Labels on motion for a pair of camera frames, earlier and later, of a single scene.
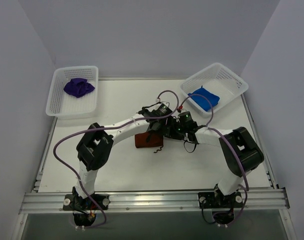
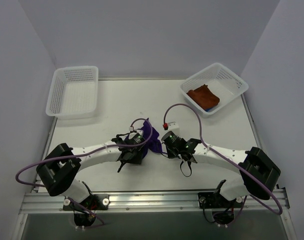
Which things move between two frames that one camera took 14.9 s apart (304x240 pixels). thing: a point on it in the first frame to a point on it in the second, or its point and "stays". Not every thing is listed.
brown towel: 150,139 to 203,96
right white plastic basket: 218,83 stays
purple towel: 78,87 to 154,144
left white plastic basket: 62,105 stays
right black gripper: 170,129 to 184,156
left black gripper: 154,126 to 128,156
